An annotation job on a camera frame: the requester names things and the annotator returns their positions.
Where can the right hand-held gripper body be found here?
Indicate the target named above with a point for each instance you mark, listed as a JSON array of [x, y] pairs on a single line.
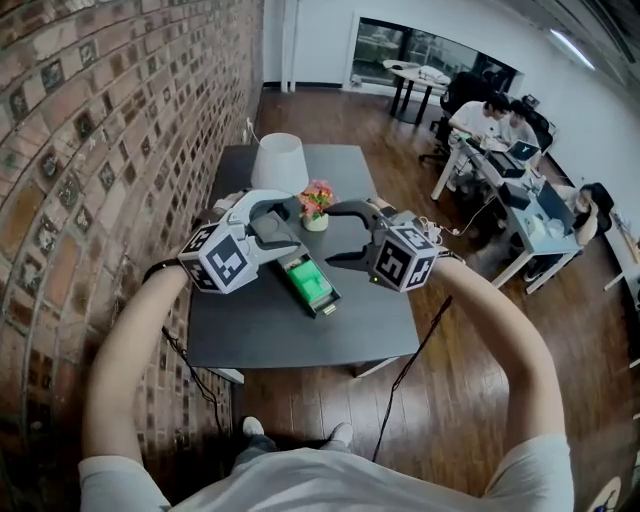
[[400, 260]]

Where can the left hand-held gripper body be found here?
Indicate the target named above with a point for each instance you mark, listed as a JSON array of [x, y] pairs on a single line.
[[227, 262]]

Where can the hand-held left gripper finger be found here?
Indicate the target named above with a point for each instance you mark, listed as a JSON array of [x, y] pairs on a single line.
[[272, 194], [275, 232]]

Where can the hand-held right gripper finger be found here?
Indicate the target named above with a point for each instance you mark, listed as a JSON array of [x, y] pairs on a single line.
[[355, 207], [357, 259]]

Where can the green pack of tissues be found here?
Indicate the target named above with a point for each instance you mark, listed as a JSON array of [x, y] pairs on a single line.
[[309, 282]]

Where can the person's left forearm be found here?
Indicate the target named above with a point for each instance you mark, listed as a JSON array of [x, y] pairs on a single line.
[[117, 360]]

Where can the person's right forearm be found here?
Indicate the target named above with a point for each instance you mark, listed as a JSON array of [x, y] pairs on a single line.
[[520, 340]]

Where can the black box on desk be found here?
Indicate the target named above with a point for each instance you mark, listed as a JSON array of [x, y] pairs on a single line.
[[515, 195]]

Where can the person's right hand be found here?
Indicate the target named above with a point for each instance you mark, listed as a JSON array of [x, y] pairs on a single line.
[[386, 206]]

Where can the person's left hand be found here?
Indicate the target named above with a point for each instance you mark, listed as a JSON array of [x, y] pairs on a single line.
[[227, 202]]

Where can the white table lamp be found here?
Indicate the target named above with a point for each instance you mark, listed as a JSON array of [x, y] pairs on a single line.
[[279, 162]]

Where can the potted pink flowers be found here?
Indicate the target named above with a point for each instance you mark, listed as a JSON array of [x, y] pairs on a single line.
[[316, 202]]

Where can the black low table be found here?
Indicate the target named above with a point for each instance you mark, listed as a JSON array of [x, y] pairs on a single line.
[[280, 340]]

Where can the white office desk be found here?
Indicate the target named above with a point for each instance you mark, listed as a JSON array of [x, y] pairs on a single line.
[[525, 235]]

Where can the white round table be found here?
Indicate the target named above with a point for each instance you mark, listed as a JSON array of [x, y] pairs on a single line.
[[407, 75]]

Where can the black office chair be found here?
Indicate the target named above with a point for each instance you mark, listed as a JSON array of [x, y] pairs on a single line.
[[455, 95], [542, 122]]

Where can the open laptop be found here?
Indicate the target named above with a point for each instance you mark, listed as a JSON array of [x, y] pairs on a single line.
[[515, 157]]

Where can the dark window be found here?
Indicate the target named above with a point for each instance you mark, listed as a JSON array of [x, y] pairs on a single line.
[[390, 55]]

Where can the black monitor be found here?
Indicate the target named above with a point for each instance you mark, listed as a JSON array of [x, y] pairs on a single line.
[[555, 207]]

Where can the person's left white shoe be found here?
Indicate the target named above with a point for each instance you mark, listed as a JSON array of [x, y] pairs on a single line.
[[253, 426]]

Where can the person's white shoe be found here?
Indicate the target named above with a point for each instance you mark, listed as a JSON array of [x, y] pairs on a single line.
[[253, 426], [342, 433]]

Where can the person's right white shoe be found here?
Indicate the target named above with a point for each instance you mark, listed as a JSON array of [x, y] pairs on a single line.
[[342, 433]]

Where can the person's grey trousers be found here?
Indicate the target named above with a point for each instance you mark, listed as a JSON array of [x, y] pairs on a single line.
[[257, 445]]

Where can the person's white t-shirt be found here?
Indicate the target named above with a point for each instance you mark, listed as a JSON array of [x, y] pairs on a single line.
[[325, 485]]

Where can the ceiling light strip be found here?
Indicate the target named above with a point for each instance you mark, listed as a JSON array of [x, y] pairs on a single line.
[[572, 49]]

